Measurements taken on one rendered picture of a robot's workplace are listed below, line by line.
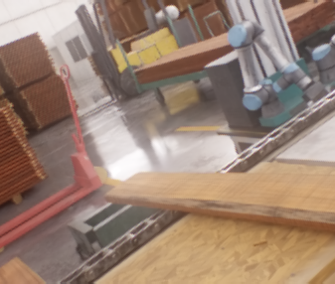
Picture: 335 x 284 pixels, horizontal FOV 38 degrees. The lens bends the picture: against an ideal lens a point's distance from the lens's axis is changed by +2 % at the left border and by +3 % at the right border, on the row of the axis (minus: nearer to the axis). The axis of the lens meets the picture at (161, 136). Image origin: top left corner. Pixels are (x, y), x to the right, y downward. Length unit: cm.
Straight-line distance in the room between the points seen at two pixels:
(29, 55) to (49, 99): 113
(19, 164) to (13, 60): 590
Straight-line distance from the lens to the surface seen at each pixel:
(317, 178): 105
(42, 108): 1194
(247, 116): 344
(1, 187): 615
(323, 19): 591
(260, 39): 301
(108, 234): 323
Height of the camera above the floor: 131
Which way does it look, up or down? 13 degrees down
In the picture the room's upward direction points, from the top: 25 degrees counter-clockwise
